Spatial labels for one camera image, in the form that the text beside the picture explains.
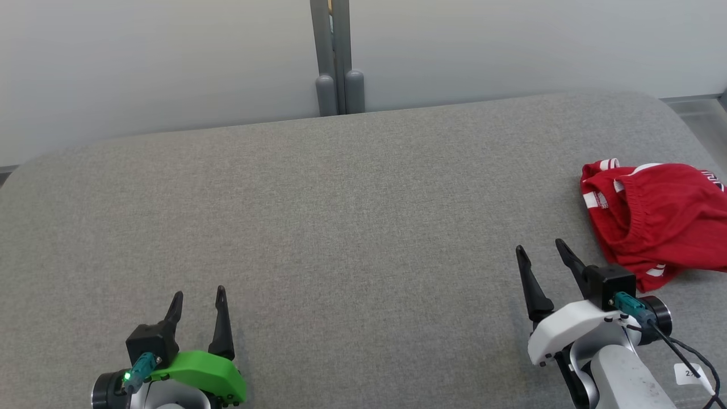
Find red shorts with white stripe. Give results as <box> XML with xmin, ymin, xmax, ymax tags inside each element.
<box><xmin>613</xmin><ymin>163</ymin><xmax>727</xmax><ymax>274</ymax></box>

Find grey metal frame post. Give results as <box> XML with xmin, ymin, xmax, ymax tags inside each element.
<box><xmin>310</xmin><ymin>0</ymin><xmax>365</xmax><ymax>116</ymax></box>

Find red jersey with white trim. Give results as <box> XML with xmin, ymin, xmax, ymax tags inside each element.
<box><xmin>580</xmin><ymin>159</ymin><xmax>682</xmax><ymax>293</ymax></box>

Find white cable label tag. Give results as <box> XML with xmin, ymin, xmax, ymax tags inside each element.
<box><xmin>674</xmin><ymin>362</ymin><xmax>708</xmax><ymax>386</ymax></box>

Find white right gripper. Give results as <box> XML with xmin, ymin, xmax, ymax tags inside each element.
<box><xmin>515</xmin><ymin>239</ymin><xmax>642</xmax><ymax>367</ymax></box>

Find black right camera cable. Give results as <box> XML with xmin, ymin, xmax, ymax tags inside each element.
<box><xmin>613</xmin><ymin>291</ymin><xmax>727</xmax><ymax>409</ymax></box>

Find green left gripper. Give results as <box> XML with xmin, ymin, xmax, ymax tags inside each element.
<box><xmin>149</xmin><ymin>285</ymin><xmax>248</xmax><ymax>407</ymax></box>

